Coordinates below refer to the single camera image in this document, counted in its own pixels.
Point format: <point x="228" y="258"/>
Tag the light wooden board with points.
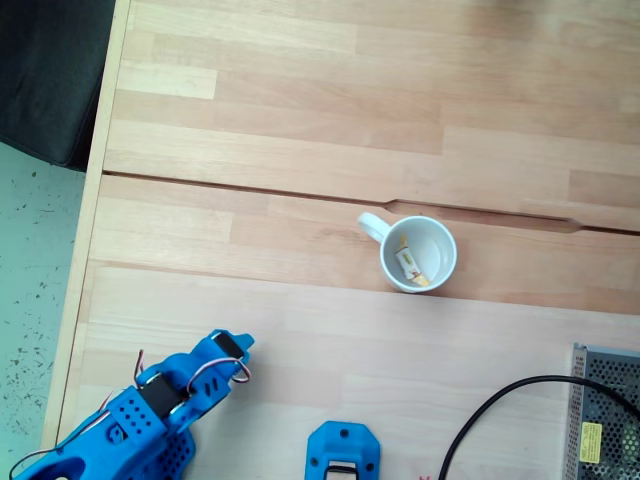
<point x="400" y="350"/>

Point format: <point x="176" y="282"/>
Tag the blue printed base part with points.
<point x="325" y="440"/>

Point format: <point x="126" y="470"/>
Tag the black fabric seat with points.
<point x="45" y="75"/>

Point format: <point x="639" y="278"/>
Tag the white orange caramel sweet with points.
<point x="409" y="262"/>

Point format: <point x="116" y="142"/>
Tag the white ceramic mug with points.
<point x="440" y="260"/>

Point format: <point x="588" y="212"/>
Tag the perforated metal power supply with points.
<point x="607" y="450"/>

